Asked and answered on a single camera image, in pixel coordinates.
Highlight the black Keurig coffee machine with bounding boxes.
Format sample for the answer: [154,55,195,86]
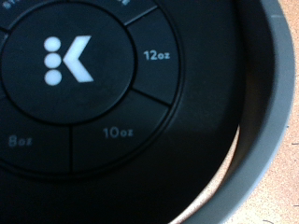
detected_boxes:
[0,0,296,224]

